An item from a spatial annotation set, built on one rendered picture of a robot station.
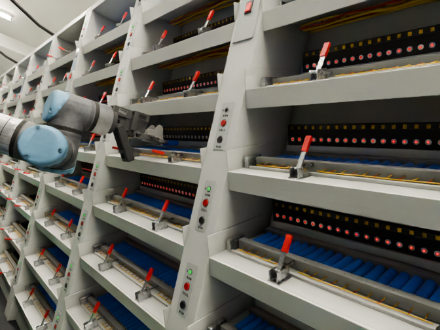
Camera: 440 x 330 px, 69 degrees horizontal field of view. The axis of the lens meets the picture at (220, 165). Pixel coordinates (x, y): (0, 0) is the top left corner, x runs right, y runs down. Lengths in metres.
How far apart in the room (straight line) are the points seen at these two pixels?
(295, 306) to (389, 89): 0.40
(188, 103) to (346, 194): 0.55
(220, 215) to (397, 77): 0.45
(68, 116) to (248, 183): 0.51
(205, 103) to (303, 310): 0.57
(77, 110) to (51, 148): 0.19
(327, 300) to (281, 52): 0.61
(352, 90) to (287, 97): 0.14
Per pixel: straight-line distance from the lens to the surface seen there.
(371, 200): 0.57
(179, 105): 1.00
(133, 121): 1.03
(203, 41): 1.03
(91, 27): 2.17
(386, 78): 0.62
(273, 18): 0.85
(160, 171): 1.00
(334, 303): 0.61
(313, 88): 0.68
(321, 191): 0.60
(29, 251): 2.08
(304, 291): 0.63
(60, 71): 2.79
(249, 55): 0.84
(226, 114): 0.81
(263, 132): 0.84
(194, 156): 0.94
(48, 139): 0.79
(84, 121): 0.96
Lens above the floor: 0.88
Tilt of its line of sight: 5 degrees up
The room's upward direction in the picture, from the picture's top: 13 degrees clockwise
